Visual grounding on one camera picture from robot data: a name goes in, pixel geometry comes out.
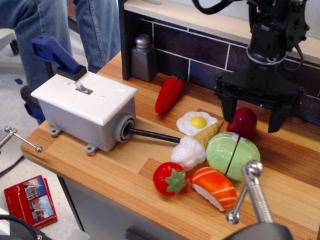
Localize person legs in jeans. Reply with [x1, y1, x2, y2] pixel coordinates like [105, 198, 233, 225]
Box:
[0, 0, 121, 90]

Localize clear light switch toggle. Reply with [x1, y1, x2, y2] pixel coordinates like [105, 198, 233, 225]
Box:
[74, 80, 92, 95]

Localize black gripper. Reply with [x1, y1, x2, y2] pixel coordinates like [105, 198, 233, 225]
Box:
[214, 61, 307, 133]

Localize metal clamp screw right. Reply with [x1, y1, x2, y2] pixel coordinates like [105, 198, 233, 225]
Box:
[226, 160, 275, 225]

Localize red strawberry toy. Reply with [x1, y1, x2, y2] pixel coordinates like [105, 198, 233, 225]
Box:
[153, 162, 187, 196]

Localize black device bottom left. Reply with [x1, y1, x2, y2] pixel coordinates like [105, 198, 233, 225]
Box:
[0, 214, 52, 240]

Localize ice cream cone toy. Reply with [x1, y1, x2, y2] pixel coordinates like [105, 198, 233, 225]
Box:
[171, 120, 224, 171]

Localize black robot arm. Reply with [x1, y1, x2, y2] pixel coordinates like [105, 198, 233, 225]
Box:
[214, 0, 310, 133]

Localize wooden shelf with tiled back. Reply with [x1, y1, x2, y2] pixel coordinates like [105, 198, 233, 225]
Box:
[118, 0, 320, 127]

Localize green cabbage toy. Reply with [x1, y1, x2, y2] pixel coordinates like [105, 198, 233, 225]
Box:
[206, 132, 261, 181]

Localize blue bar clamp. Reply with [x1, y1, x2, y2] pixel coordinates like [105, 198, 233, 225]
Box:
[20, 35, 87, 124]

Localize salmon sushi toy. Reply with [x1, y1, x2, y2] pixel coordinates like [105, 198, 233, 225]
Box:
[190, 166, 238, 212]

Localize metal clamp screw left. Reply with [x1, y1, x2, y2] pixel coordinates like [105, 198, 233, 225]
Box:
[0, 126, 43, 153]

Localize grey salt shaker toy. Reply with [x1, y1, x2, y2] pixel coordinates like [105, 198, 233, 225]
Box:
[131, 33, 158, 82]

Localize grey electrical switch box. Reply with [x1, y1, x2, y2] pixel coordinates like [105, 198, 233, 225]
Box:
[31, 72, 138, 154]

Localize fried egg toy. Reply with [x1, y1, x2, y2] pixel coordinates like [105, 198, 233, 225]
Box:
[176, 111, 218, 137]

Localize red booklet on floor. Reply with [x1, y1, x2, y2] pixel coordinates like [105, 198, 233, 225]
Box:
[4, 175, 58, 229]

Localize black cable on floor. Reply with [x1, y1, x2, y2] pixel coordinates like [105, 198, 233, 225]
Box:
[0, 154, 25, 178]

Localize black cable from box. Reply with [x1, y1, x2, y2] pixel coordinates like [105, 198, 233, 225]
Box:
[127, 128, 181, 144]

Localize dark red plum toy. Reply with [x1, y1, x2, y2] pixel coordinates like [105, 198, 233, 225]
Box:
[226, 107, 257, 141]

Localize metal clamp screw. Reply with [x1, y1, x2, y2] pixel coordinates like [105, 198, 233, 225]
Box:
[0, 126, 43, 153]
[226, 160, 275, 225]

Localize red chili pepper toy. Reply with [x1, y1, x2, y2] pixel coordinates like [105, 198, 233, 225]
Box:
[155, 76, 185, 113]

